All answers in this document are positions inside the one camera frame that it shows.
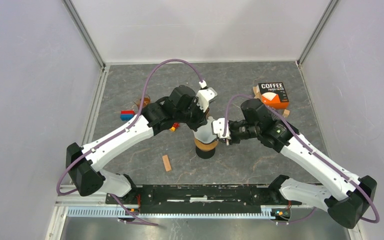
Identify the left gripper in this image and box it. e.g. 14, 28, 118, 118
175, 98, 210, 132

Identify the light wooden ring holder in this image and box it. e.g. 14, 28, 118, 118
194, 138, 219, 152

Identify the orange glass carafe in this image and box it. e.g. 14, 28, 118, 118
133, 94, 152, 109

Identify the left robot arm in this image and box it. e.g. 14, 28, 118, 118
66, 85, 218, 204

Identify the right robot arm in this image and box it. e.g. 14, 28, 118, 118
221, 98, 380, 229

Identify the orange black coffee filter box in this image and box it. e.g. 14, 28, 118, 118
252, 82, 290, 110

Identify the colourful toy brick car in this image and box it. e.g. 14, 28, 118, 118
169, 122, 180, 132

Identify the small wooden cube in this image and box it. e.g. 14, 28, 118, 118
282, 109, 291, 118

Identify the small wooden block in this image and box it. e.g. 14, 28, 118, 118
162, 155, 172, 172

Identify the blue red toy brick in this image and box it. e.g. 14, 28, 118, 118
120, 110, 136, 121

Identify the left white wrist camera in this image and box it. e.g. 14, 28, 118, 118
195, 80, 218, 112

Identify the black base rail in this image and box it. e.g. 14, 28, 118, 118
119, 184, 301, 214

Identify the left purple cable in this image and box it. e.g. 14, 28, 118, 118
56, 58, 207, 196

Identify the purple cable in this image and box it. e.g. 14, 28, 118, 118
222, 94, 381, 224
56, 58, 207, 196

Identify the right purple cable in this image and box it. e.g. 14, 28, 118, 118
222, 94, 381, 224

